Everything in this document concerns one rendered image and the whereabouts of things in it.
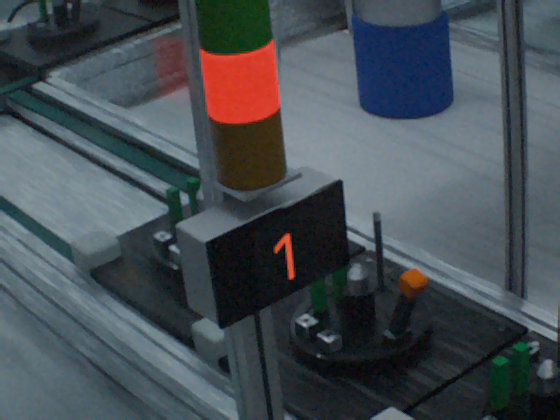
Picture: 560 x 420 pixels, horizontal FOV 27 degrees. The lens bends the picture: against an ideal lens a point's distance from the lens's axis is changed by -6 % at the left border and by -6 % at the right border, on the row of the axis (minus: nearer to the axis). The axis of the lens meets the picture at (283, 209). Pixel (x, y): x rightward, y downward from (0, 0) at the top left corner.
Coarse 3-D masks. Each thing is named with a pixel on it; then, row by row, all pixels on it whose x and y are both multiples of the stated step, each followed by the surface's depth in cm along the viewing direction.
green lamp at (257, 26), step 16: (208, 0) 79; (224, 0) 78; (240, 0) 78; (256, 0) 79; (208, 16) 79; (224, 16) 79; (240, 16) 79; (256, 16) 80; (208, 32) 80; (224, 32) 80; (240, 32) 80; (256, 32) 80; (208, 48) 81; (224, 48) 80; (240, 48) 80; (256, 48) 81
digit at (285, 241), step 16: (304, 208) 88; (272, 224) 86; (288, 224) 87; (304, 224) 88; (256, 240) 86; (272, 240) 87; (288, 240) 88; (304, 240) 89; (256, 256) 86; (272, 256) 87; (288, 256) 88; (304, 256) 89; (272, 272) 88; (288, 272) 89; (304, 272) 90; (272, 288) 88; (288, 288) 89
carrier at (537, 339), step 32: (512, 352) 103; (544, 352) 113; (480, 384) 110; (512, 384) 104; (544, 384) 98; (384, 416) 104; (416, 416) 107; (448, 416) 106; (480, 416) 102; (512, 416) 102; (544, 416) 99
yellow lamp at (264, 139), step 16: (224, 128) 83; (240, 128) 83; (256, 128) 83; (272, 128) 84; (224, 144) 84; (240, 144) 83; (256, 144) 83; (272, 144) 84; (224, 160) 85; (240, 160) 84; (256, 160) 84; (272, 160) 85; (224, 176) 85; (240, 176) 85; (256, 176) 85; (272, 176) 85
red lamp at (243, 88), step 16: (272, 48) 82; (208, 64) 81; (224, 64) 81; (240, 64) 81; (256, 64) 81; (272, 64) 82; (208, 80) 82; (224, 80) 81; (240, 80) 81; (256, 80) 81; (272, 80) 83; (208, 96) 83; (224, 96) 82; (240, 96) 82; (256, 96) 82; (272, 96) 83; (208, 112) 84; (224, 112) 83; (240, 112) 82; (256, 112) 82; (272, 112) 83
